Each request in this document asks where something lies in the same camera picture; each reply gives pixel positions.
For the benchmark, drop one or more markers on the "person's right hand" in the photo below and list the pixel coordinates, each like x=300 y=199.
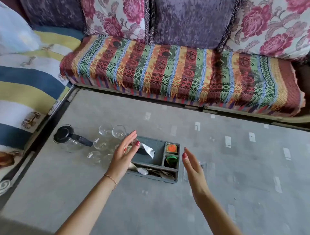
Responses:
x=195 y=176

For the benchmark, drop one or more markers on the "person's left hand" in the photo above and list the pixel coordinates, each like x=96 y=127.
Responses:
x=121 y=157

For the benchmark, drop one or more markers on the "group of clear glasses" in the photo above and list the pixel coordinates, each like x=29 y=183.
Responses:
x=101 y=144

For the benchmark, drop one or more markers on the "blue fabric organizer box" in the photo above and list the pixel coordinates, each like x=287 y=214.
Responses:
x=157 y=151

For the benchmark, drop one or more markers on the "glass kettle with black lid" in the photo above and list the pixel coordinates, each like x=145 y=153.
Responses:
x=64 y=135

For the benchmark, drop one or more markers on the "person's left forearm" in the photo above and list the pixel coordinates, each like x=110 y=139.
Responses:
x=89 y=208

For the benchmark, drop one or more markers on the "person's right forearm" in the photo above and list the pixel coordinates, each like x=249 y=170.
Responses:
x=218 y=218

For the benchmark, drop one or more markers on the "white tissue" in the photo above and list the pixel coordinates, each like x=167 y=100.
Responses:
x=147 y=150

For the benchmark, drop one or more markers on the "grey table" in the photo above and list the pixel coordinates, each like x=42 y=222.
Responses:
x=242 y=193

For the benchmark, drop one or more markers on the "colourful striped woven sofa throw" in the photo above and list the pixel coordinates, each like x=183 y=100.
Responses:
x=169 y=67

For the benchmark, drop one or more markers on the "brown sofa with cream carving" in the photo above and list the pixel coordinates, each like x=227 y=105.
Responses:
x=9 y=174
x=302 y=77

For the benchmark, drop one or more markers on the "blue yellow white striped blanket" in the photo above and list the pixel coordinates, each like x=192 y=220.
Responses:
x=26 y=80

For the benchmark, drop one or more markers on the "floral rose cushion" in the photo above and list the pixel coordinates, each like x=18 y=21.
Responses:
x=113 y=17
x=271 y=26

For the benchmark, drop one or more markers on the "purple velvet cushion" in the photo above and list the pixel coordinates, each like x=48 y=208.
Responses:
x=193 y=21
x=53 y=12

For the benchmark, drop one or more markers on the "light blue pillow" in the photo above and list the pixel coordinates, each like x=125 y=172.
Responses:
x=14 y=34

